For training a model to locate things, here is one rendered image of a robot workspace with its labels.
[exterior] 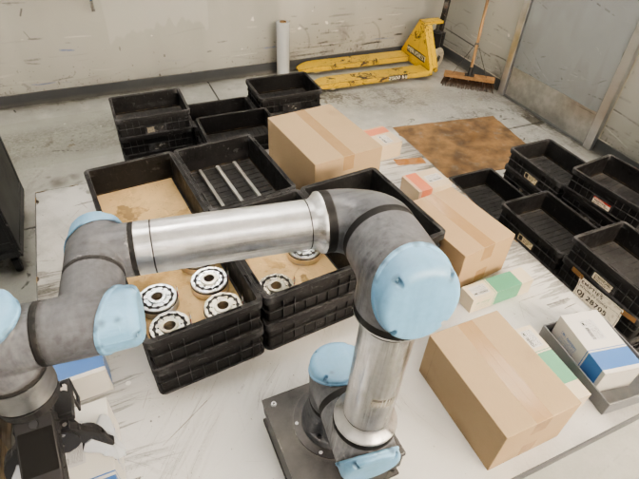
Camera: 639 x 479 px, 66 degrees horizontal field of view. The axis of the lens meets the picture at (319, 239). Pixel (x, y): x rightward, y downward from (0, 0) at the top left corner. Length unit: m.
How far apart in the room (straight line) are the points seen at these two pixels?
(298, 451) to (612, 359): 0.87
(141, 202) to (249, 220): 1.12
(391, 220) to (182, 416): 0.86
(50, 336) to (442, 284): 0.45
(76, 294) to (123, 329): 0.07
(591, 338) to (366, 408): 0.88
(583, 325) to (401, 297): 1.04
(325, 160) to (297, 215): 1.13
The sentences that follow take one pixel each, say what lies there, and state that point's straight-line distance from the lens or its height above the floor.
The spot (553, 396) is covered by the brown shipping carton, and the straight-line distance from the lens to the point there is 1.31.
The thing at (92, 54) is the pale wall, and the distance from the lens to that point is 4.51.
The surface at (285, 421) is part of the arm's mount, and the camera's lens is 1.20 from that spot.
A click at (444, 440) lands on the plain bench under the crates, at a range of 1.34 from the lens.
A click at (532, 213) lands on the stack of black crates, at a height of 0.38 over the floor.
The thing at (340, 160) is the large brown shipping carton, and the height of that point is 0.89.
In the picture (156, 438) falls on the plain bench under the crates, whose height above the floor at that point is 0.70.
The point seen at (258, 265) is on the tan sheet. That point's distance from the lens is 1.47.
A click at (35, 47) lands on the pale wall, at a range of 4.49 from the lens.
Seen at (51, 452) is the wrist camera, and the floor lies 1.26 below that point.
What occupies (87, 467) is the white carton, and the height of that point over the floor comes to 1.13.
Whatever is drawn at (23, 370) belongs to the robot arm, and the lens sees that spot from 0.63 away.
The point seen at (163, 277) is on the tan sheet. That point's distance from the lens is 1.48.
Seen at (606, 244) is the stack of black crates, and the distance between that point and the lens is 2.47.
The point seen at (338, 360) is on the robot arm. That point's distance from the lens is 1.01.
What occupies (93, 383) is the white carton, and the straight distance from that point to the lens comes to 1.40.
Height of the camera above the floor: 1.86
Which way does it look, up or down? 41 degrees down
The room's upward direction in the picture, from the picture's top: 3 degrees clockwise
